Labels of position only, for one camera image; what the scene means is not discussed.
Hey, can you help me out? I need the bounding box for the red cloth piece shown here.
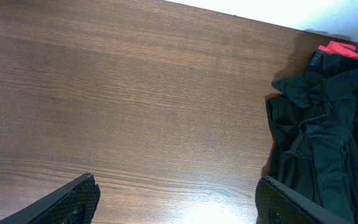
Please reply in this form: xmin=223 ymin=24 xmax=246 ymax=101
xmin=318 ymin=40 xmax=358 ymax=59

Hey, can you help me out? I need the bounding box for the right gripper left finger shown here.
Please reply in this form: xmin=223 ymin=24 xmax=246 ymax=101
xmin=0 ymin=173 xmax=101 ymax=224

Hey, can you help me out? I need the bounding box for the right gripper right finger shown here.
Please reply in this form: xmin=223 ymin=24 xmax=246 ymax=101
xmin=255 ymin=176 xmax=349 ymax=224

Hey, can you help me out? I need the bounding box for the black garment pile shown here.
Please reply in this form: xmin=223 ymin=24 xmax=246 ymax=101
xmin=266 ymin=50 xmax=358 ymax=223

